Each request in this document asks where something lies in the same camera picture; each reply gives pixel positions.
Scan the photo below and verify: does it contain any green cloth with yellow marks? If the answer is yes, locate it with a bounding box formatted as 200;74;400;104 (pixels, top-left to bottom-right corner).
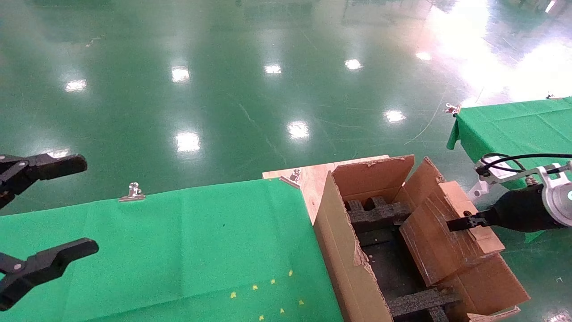
0;178;344;322

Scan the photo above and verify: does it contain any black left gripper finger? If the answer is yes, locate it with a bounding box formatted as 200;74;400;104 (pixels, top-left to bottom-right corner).
0;238;100;312
0;154;88;210

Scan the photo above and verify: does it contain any large open brown carton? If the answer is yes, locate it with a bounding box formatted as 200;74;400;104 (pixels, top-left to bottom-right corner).
313;154;531;322

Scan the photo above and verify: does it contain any black foam insert block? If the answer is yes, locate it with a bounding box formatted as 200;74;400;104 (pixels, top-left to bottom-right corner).
345;196;414;234
385;288;463;322

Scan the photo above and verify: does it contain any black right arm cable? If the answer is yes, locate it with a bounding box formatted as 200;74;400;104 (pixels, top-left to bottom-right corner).
475;153;572;176

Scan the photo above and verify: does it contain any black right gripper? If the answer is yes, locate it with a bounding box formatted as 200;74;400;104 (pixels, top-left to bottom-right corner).
447;185;557;233

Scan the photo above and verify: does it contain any brown cardboard box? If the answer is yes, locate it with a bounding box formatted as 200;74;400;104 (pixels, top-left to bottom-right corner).
398;180;506;287

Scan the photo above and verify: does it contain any plain green table cloth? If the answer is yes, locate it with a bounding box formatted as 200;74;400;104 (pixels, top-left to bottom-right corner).
447;97;572;244

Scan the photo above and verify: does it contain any black foam base sheet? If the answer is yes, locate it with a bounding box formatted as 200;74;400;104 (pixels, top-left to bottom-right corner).
356;228;423;300

